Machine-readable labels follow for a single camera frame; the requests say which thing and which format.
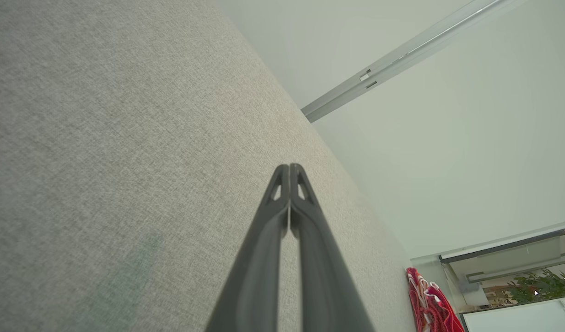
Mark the red shorts with white trim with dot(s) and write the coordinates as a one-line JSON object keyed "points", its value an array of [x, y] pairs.
{"points": [[446, 313]]}

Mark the red jersey with white sleeves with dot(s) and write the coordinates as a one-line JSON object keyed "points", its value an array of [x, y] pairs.
{"points": [[417, 299]]}

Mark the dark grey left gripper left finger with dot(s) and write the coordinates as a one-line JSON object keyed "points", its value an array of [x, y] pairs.
{"points": [[255, 276]]}

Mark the green leafy plant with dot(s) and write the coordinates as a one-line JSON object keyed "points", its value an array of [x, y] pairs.
{"points": [[540, 286]]}

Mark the dark metal window frame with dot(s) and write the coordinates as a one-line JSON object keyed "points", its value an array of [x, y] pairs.
{"points": [[503, 246]]}

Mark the white board panel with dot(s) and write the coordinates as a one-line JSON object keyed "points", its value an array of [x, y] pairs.
{"points": [[522, 318]]}

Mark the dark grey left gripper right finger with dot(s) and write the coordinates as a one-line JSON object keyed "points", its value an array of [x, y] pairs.
{"points": [[326, 276]]}

